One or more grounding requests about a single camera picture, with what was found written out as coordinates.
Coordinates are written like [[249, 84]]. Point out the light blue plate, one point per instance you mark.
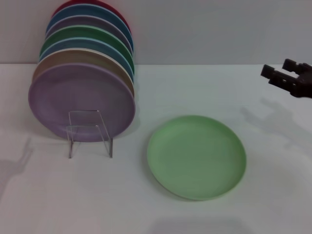
[[73, 44]]

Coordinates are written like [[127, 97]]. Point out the lilac plate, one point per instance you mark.
[[73, 92]]

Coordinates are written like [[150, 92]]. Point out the light green plate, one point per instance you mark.
[[195, 158]]

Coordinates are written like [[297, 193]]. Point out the teal blue plate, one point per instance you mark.
[[85, 11]]

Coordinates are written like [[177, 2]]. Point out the red plate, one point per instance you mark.
[[63, 4]]

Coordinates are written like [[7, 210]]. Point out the beige plate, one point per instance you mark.
[[73, 57]]

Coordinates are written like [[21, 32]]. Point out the grey purple plate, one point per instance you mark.
[[80, 21]]

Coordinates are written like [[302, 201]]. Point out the dark green plate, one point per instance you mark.
[[80, 33]]

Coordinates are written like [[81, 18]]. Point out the clear plate rack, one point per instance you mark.
[[85, 119]]

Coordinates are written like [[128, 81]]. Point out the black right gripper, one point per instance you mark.
[[303, 87]]

